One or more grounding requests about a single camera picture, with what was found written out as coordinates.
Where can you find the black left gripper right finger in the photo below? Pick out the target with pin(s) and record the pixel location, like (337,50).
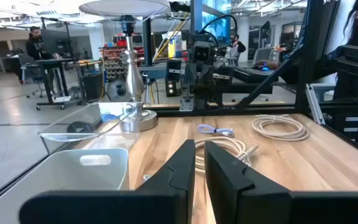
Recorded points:
(244,199)

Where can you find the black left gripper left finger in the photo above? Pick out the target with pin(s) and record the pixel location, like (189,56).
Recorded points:
(166,199)

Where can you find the silver mounting bracket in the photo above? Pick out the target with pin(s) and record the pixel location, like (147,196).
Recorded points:
(186,104)

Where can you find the black trash bin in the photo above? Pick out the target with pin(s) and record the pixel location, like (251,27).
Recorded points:
(92,85)

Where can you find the person's hand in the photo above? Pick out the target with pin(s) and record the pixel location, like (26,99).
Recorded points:
(264,64)

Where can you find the silver aluminium extrusion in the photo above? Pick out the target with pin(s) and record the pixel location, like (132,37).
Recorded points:
(315,104)

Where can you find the black monitor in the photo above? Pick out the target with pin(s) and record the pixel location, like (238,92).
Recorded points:
(54,42)

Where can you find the shelf with red bins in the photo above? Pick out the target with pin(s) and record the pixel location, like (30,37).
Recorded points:
(113,62)

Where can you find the black aluminium table frame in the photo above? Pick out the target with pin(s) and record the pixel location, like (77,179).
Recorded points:
(303,62)

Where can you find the black standing desk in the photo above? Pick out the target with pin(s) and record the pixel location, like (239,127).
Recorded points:
(50,81)

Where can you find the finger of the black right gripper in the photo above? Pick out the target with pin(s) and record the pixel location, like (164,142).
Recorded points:
(190,76)
(208,77)

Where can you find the silver table lamp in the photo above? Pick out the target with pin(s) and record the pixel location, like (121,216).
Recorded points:
(134,77)

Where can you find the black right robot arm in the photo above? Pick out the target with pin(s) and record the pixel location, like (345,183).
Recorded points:
(202,99)

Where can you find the white plastic bin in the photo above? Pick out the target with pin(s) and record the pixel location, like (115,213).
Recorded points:
(42,174)

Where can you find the computer mouse with blue light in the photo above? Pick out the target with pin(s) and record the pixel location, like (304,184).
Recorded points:
(264,68)

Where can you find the round floor fan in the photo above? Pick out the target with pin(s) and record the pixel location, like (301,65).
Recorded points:
(117,90)

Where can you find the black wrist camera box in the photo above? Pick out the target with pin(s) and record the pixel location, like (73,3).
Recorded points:
(203,53)

